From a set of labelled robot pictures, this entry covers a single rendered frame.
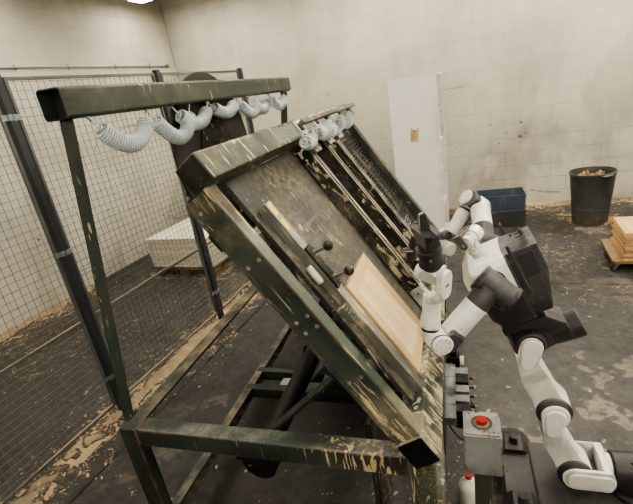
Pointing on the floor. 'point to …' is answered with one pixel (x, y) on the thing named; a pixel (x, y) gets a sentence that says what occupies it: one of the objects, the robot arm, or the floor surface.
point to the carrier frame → (220, 443)
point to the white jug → (466, 489)
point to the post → (483, 489)
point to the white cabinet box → (421, 142)
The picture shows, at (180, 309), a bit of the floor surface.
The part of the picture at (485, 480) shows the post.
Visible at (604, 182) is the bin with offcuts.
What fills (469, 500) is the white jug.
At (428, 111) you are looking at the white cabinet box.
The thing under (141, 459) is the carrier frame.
